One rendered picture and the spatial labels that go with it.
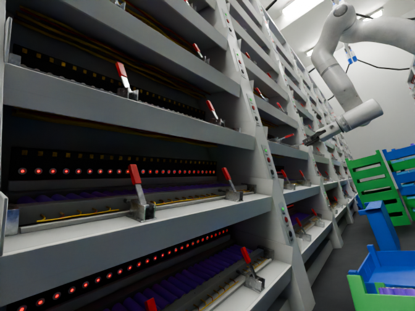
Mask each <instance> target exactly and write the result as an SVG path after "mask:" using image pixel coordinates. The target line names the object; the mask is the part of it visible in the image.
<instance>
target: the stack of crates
mask: <svg viewBox="0 0 415 311"><path fill-rule="evenodd" d="M345 161H346V164H347V166H348V169H349V171H350V174H351V177H352V179H353V182H354V185H355V187H356V190H357V192H358V195H359V198H360V200H361V203H362V205H363V208H364V209H366V206H365V205H364V203H365V202H372V201H380V200H383V202H384V204H385V207H386V209H387V212H388V214H389V216H390V219H391V221H392V223H393V226H401V225H411V222H410V221H409V218H408V215H407V213H406V211H405V208H404V207H403V204H402V202H401V199H400V197H399V195H398V193H397V190H396V188H395V186H394V184H393V181H392V179H391V176H390V174H389V172H388V170H387V167H386V164H385V162H384V160H383V158H382V155H381V153H380V151H379V150H376V154H375V155H370V156H367V157H363V158H360V159H356V160H348V158H346V159H345ZM376 164H380V166H379V167H374V168H369V169H366V170H361V171H358V172H357V171H356V169H359V168H363V167H368V166H371V165H376ZM383 174H384V175H385V177H383V178H378V179H374V180H368V181H363V182H360V179H363V178H369V177H372V176H377V175H383ZM387 186H389V188H384V187H387ZM377 188H384V189H378V190H373V191H367V190H371V189H377ZM364 191H367V192H364Z"/></svg>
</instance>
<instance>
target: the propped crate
mask: <svg viewBox="0 0 415 311"><path fill-rule="evenodd" d="M347 278H348V283H349V286H350V290H351V295H352V298H353V302H354V307H355V310H356V311H415V296H400V295H388V294H380V293H379V289H378V288H380V287H386V286H385V283H379V282H374V284H375V288H376V291H377V294H368V293H367V289H366V285H365V283H364V279H363V276H361V275H347Z"/></svg>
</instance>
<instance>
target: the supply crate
mask: <svg viewBox="0 0 415 311"><path fill-rule="evenodd" d="M391 150H392V151H390V152H387V150H386V149H383V150H382V152H383V154H384V156H385V159H386V161H388V160H396V159H401V158H404V157H409V156H413V155H415V145H412V146H408V147H404V148H401V149H397V150H396V149H391Z"/></svg>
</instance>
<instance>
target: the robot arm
mask: <svg viewBox="0 0 415 311"><path fill-rule="evenodd" d="M339 41H340V42H342V43H347V44H354V43H360V42H374V43H381V44H387V45H391V46H394V47H397V48H400V49H402V50H404V51H407V52H409V53H411V54H413V55H415V21H413V20H410V19H405V18H401V17H392V16H379V17H376V18H374V19H371V20H366V21H362V20H359V19H357V16H356V11H355V9H354V7H353V6H352V5H351V4H350V3H342V4H339V5H338V6H336V7H335V8H334V9H333V10H332V11H331V13H330V14H329V15H328V17H327V19H326V20H325V23H324V26H323V28H322V32H321V35H320V38H319V40H318V42H317V44H316V45H315V47H314V49H313V50H312V53H311V62H312V64H313V66H314V67H315V69H316V70H317V72H318V73H319V75H320V76H321V78H322V79H323V81H324V82H325V84H326V85H327V86H328V88H329V90H331V92H332V94H333V95H334V96H335V98H336V99H337V101H338V102H339V104H340V105H341V107H342V108H343V110H344V111H345V113H344V114H342V115H339V116H338V117H337V119H338V120H336V119H335V122H333V123H331V124H328V125H326V126H324V127H322V128H321V129H319V130H317V131H316V134H314V135H312V136H310V137H308V138H306V139H304V140H302V142H303V143H304V145H305V146H310V145H312V144H314V143H316V142H318V141H322V142H324V141H326V140H328V139H330V138H333V137H334V136H336V135H338V134H339V133H341V132H343V133H344V131H345V132H346V133H347V132H349V131H351V130H353V129H355V128H357V127H359V126H366V125H368V124H370V122H371V120H373V119H375V118H377V117H380V116H381V115H383V114H384V112H383V110H382V108H381V106H380V105H379V103H378V102H377V101H376V100H375V99H370V100H368V101H366V102H364V103H363V102H362V100H361V98H360V97H359V95H358V93H357V91H356V89H355V87H354V85H353V83H352V82H351V80H350V79H349V77H348V75H347V74H346V73H345V71H344V70H343V69H342V67H341V66H340V64H339V63H338V62H337V60H336V59H335V58H334V56H333V54H334V52H335V50H336V48H337V45H338V42H339Z"/></svg>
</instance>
